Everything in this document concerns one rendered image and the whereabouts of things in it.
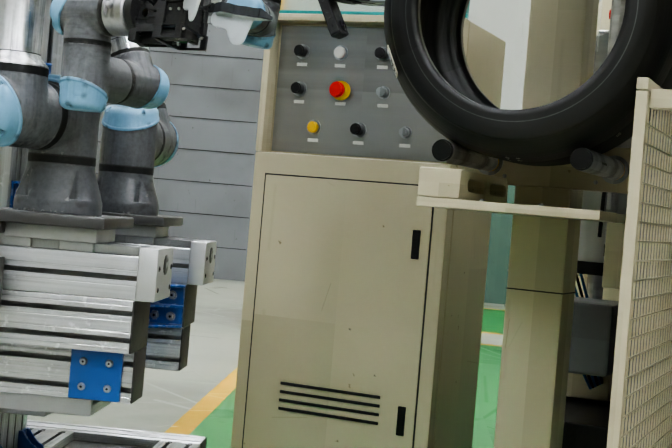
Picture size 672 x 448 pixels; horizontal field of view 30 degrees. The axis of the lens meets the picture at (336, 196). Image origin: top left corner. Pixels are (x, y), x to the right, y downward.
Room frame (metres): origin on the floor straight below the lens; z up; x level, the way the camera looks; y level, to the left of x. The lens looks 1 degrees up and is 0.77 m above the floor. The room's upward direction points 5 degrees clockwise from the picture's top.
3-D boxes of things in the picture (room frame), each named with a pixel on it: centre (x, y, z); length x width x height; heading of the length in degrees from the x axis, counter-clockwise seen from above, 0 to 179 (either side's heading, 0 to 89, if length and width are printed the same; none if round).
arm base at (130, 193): (2.67, 0.45, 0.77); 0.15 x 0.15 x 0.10
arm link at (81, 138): (2.17, 0.48, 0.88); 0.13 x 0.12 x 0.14; 151
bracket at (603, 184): (2.78, -0.47, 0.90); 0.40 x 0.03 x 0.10; 67
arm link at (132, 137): (2.68, 0.45, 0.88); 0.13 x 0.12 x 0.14; 172
